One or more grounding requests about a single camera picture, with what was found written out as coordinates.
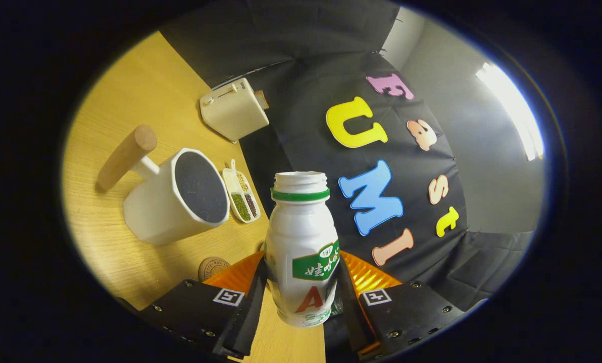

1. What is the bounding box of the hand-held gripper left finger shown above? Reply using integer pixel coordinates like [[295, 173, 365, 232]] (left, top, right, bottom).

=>
[[139, 251, 269, 359]]

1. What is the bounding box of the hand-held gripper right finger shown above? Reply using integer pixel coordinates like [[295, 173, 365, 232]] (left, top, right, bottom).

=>
[[337, 251, 465, 359]]

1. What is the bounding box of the round brown cork coaster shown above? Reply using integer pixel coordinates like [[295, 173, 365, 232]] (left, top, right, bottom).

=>
[[198, 257, 231, 282]]

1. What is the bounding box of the white juice bottle green label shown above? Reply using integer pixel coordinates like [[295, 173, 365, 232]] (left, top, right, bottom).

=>
[[264, 171, 340, 328]]

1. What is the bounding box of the white cup wooden handle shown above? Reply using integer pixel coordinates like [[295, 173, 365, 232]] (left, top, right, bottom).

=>
[[97, 125, 230, 246]]

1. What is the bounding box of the white divided dish with beans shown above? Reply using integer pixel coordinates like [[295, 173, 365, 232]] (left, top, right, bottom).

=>
[[222, 159, 261, 224]]

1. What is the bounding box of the cream toaster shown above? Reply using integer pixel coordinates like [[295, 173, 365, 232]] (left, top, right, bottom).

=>
[[200, 78, 270, 143]]

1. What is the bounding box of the wooden table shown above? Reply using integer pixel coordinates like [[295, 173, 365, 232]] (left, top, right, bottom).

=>
[[62, 30, 327, 363]]

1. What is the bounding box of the black backdrop cloth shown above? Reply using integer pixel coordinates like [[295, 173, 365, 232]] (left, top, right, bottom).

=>
[[160, 0, 536, 353]]

